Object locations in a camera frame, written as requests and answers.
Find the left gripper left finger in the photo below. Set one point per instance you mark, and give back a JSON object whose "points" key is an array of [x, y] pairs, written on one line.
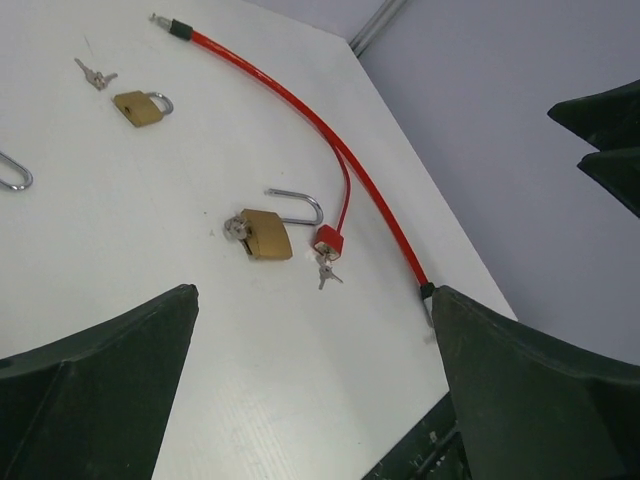
{"points": [[95, 404]]}

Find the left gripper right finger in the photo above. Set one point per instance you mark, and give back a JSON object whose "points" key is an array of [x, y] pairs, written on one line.
{"points": [[530, 406]]}

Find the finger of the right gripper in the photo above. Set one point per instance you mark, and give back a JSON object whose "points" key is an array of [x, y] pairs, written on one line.
{"points": [[608, 120], [617, 171]]}

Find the small brass padlock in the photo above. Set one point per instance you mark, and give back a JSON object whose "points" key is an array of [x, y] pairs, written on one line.
{"points": [[143, 108], [25, 174]]}

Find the large brass padlock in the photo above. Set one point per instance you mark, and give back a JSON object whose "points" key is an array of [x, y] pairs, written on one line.
{"points": [[263, 233]]}

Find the small silver key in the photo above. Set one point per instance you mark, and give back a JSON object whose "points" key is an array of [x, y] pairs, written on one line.
{"points": [[97, 79]]}

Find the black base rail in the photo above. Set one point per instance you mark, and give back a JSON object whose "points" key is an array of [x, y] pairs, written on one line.
{"points": [[432, 449]]}

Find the right aluminium frame post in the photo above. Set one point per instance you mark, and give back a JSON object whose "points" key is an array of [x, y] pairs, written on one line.
{"points": [[375, 26]]}

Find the red cable lock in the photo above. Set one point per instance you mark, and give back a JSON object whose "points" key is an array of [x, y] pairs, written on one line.
{"points": [[348, 162]]}

